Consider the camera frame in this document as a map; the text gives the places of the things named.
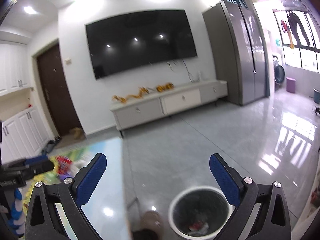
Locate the grey refrigerator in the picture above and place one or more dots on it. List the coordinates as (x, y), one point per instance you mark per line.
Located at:
(238, 51)

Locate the white trash bin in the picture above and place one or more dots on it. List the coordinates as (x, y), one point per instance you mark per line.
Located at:
(199, 213)

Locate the red snack bag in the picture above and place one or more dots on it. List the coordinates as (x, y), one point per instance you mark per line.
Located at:
(63, 165)

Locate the blue gloved left hand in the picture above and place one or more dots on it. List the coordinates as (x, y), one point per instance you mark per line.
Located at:
(17, 220)

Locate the golden dragon ornament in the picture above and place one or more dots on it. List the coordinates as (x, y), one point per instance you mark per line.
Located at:
(142, 91)

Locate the tan boots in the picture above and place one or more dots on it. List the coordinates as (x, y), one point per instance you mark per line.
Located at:
(77, 133)

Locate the purple stool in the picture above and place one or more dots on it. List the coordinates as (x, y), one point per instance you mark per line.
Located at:
(290, 85)

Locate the grey slippers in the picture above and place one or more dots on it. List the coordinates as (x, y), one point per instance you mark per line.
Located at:
(48, 148)

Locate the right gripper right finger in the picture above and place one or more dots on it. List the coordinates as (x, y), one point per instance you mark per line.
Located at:
(272, 220)

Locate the dark brown entrance door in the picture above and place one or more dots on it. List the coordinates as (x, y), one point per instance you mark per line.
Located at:
(56, 91)

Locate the brown door mat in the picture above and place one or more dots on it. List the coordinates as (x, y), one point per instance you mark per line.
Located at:
(67, 140)

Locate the black wall television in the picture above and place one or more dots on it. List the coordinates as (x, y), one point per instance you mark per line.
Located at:
(123, 42)

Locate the hanging black trousers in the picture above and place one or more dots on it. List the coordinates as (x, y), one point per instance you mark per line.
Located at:
(295, 22)

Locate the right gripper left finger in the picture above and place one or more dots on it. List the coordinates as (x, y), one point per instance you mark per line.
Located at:
(43, 220)

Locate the washing machine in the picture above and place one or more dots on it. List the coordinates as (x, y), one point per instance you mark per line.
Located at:
(279, 73)

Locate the landscape print coffee table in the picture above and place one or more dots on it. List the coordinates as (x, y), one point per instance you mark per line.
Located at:
(91, 205)

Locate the golden tiger ornament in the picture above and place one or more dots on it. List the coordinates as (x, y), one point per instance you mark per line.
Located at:
(165, 87)

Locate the white tv cabinet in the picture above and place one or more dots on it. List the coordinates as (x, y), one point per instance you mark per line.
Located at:
(157, 105)

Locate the white shoe cabinet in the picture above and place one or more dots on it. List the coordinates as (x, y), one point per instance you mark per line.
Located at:
(23, 133)

